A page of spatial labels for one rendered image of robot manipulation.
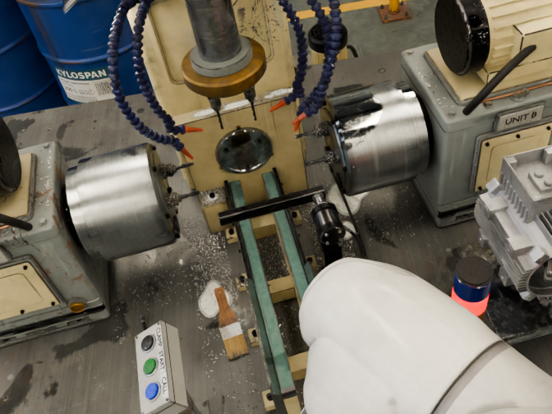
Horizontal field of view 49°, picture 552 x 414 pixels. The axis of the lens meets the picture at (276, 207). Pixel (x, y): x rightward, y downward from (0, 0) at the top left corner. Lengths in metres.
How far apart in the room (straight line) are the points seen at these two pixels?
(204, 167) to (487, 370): 1.12
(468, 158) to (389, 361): 0.95
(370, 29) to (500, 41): 2.43
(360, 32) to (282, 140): 2.24
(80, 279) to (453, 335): 1.05
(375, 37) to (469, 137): 2.32
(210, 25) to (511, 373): 0.86
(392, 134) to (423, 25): 2.43
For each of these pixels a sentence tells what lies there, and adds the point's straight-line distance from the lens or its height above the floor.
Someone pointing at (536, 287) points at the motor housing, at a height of 1.00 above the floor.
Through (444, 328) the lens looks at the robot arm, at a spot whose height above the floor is 1.55.
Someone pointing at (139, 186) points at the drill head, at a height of 1.14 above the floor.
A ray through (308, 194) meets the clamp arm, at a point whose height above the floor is 1.03.
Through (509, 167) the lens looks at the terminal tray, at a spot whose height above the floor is 1.20.
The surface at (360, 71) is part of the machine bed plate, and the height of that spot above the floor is 0.80.
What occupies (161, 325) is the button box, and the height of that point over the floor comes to 1.08.
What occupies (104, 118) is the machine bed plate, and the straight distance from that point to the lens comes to 2.17.
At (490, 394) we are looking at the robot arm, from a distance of 0.57.
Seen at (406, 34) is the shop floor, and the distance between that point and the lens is 3.71.
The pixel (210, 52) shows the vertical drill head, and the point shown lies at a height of 1.38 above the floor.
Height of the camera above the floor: 2.06
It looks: 48 degrees down
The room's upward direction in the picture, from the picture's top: 12 degrees counter-clockwise
